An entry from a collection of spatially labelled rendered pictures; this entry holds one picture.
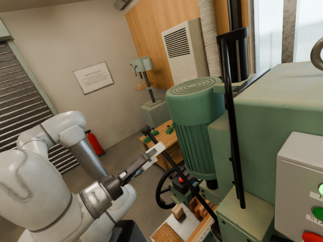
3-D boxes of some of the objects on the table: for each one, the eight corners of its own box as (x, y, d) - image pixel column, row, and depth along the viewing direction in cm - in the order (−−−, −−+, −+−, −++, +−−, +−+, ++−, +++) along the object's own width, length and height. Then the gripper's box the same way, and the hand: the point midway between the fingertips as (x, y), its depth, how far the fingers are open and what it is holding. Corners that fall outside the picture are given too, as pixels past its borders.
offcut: (178, 208, 79) (177, 203, 77) (184, 211, 76) (182, 206, 75) (173, 215, 76) (171, 210, 75) (178, 219, 74) (176, 214, 72)
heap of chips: (166, 221, 75) (163, 216, 73) (187, 244, 64) (185, 239, 62) (151, 236, 70) (148, 232, 69) (171, 264, 59) (169, 259, 58)
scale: (250, 170, 80) (250, 170, 80) (253, 171, 79) (253, 171, 79) (185, 258, 55) (185, 257, 55) (188, 260, 54) (188, 260, 54)
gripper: (114, 204, 57) (158, 168, 67) (111, 199, 36) (176, 147, 46) (103, 187, 59) (147, 154, 69) (93, 172, 38) (160, 128, 48)
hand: (156, 153), depth 57 cm, fingers open, 13 cm apart
